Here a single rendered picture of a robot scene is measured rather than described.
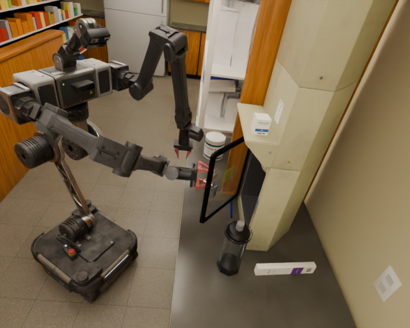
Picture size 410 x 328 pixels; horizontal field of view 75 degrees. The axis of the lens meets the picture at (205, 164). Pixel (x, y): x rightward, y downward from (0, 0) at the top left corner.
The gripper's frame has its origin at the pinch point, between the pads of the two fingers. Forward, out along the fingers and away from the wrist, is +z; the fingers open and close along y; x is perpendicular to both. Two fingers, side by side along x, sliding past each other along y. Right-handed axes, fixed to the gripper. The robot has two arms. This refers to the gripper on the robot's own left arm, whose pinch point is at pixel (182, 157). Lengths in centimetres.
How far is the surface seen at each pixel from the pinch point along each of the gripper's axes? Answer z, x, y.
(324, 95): -59, -46, 41
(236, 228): -8, -55, 24
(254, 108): -41, -18, 29
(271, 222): -3, -46, 40
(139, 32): 27, 442, -112
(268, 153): -37, -46, 30
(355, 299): 14, -67, 76
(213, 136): 0.8, 28.5, 17.9
